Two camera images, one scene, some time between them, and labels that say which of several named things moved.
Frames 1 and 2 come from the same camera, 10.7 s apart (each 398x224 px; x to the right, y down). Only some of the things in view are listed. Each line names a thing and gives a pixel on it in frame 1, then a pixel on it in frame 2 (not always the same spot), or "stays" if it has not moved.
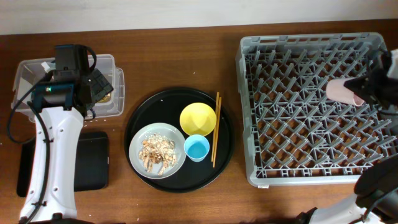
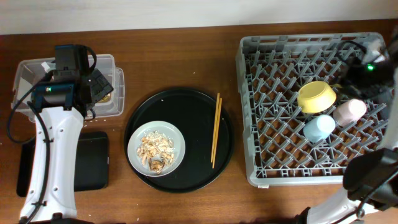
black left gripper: x=102 y=87 stays
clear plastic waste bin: x=28 y=72 stays
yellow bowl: x=198 y=119 to x=315 y=97
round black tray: x=165 y=107 stays
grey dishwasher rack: x=292 y=134 stays
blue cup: x=196 y=147 to x=319 y=129
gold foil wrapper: x=106 y=99 stays
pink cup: x=336 y=90 to x=349 y=112
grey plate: x=171 y=132 stays
